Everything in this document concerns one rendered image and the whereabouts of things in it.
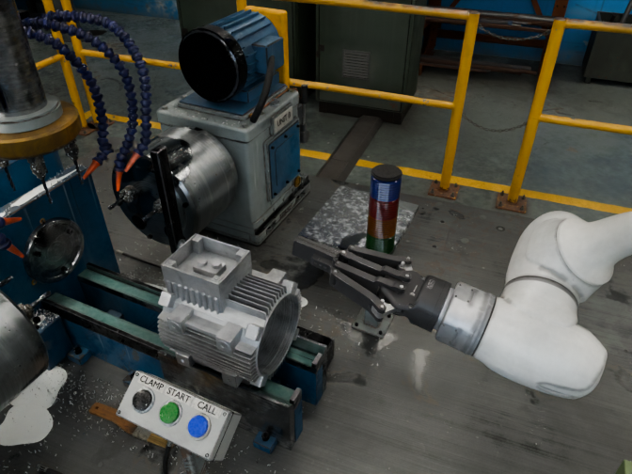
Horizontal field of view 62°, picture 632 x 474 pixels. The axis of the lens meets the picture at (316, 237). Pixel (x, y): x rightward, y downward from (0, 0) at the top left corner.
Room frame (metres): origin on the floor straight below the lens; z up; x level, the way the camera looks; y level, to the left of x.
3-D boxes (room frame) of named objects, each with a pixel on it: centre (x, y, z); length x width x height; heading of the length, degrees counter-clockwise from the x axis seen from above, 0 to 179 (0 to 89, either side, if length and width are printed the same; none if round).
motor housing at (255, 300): (0.69, 0.16, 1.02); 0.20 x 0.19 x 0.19; 64
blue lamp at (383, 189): (0.89, -0.14, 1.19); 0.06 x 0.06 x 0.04
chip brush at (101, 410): (0.61, 0.36, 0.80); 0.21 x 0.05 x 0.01; 70
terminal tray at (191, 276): (0.71, 0.19, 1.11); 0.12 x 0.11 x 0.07; 64
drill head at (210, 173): (1.15, 0.34, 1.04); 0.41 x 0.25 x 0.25; 154
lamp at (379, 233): (0.89, -0.14, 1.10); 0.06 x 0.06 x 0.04
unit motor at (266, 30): (1.41, 0.17, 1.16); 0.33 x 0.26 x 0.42; 154
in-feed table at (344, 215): (1.15, -0.12, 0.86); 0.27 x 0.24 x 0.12; 154
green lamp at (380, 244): (0.89, -0.14, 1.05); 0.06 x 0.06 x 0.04
